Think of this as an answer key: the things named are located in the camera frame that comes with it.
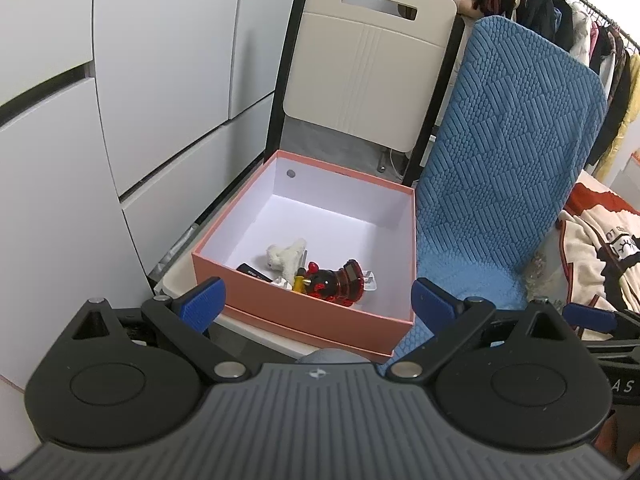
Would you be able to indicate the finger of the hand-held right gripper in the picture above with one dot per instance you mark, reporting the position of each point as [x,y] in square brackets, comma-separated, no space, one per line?
[590,317]

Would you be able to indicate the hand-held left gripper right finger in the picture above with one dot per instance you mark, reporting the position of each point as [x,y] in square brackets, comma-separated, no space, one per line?
[436,305]

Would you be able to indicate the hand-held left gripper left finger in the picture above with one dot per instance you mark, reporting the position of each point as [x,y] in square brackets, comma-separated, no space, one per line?
[202,305]

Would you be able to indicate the black flash drive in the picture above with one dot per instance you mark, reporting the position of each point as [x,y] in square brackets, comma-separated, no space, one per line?
[254,272]

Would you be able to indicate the small clear plastic piece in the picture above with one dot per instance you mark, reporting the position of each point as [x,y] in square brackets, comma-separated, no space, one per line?
[369,280]

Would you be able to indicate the red toy figurine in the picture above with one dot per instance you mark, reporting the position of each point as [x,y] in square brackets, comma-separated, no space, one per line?
[335,282]

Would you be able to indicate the pink cardboard box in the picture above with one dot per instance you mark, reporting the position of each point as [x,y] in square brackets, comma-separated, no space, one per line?
[350,215]

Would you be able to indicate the cream red printed blanket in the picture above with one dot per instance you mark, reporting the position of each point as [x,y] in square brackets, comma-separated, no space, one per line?
[595,240]

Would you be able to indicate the white plush toy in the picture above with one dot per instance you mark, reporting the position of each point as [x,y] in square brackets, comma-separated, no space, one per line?
[285,256]

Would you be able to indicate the blue quilted chair cover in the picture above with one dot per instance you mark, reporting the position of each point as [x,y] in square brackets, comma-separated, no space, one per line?
[510,150]

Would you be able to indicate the white cabinet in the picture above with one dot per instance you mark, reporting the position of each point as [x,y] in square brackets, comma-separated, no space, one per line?
[125,85]

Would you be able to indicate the beige black framed chair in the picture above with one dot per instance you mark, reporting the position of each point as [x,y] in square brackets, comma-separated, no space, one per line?
[370,60]

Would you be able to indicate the row of hanging clothes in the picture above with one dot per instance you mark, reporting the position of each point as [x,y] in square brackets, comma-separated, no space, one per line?
[550,15]

